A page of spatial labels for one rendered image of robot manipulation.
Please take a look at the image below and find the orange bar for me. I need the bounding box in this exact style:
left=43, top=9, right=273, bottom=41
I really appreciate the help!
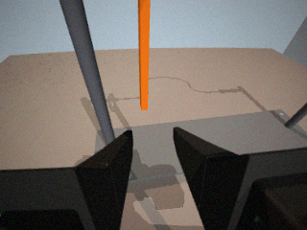
left=138, top=0, right=151, bottom=110

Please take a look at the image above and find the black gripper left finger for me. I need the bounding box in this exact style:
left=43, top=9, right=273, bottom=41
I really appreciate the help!
left=0, top=130, right=133, bottom=230

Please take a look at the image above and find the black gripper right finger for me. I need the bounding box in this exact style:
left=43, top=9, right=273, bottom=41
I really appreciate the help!
left=173, top=127, right=307, bottom=230

